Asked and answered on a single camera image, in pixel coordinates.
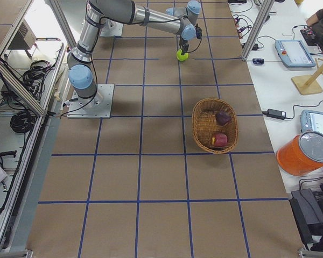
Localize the dark red apple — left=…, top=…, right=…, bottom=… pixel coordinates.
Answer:
left=215, top=111, right=231, bottom=126

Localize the aluminium frame post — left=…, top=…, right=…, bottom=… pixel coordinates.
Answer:
left=241, top=0, right=274, bottom=61

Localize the lower teach pendant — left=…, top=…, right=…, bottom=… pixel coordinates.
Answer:
left=300, top=110, right=323, bottom=134

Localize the green apple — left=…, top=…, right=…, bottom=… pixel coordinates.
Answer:
left=176, top=49, right=189, bottom=62

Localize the wooden stand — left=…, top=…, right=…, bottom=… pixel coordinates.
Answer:
left=291, top=64, right=323, bottom=95

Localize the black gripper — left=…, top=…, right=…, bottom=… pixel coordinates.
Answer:
left=179, top=37, right=189, bottom=54

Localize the orange bucket with lid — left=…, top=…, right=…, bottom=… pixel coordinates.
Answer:
left=276, top=131, right=323, bottom=176

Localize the black equipment case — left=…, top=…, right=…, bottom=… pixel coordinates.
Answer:
left=289, top=189, right=323, bottom=244

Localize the teach pendant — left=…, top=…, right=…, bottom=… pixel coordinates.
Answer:
left=300, top=110, right=323, bottom=134
left=275, top=40, right=316, bottom=68

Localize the black cable bundle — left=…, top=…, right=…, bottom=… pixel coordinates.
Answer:
left=10, top=110, right=34, bottom=134

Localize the black laptop adapter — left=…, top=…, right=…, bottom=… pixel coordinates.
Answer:
left=262, top=109, right=287, bottom=120

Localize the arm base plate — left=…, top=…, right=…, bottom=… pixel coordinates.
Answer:
left=66, top=84, right=115, bottom=119

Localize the upper teach pendant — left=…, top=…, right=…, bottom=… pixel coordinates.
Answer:
left=275, top=40, right=316, bottom=68

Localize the wicker basket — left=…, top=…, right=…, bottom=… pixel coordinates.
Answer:
left=192, top=98, right=238, bottom=154

